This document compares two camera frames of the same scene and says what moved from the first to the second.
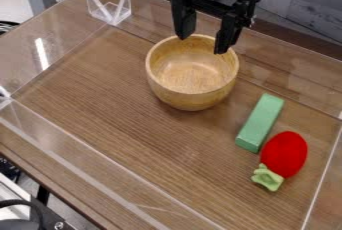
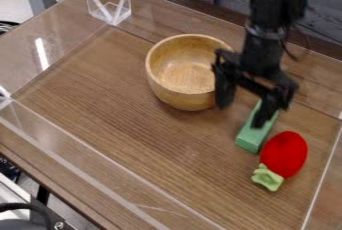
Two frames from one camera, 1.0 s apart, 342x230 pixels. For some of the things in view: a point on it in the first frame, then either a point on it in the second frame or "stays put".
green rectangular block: x=264 y=114 stays put
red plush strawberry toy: x=284 y=153 stays put
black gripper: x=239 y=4 to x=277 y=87
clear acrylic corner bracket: x=110 y=12 stays put
